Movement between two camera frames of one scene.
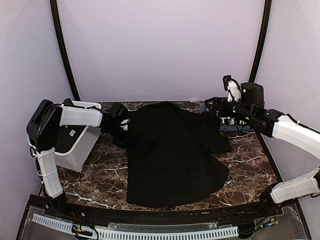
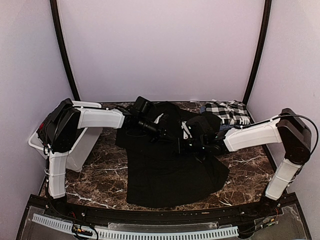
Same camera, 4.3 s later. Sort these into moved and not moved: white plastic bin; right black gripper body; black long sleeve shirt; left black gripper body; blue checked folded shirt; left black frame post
Moved: right black gripper body; left black gripper body
Not moved: black long sleeve shirt; blue checked folded shirt; left black frame post; white plastic bin
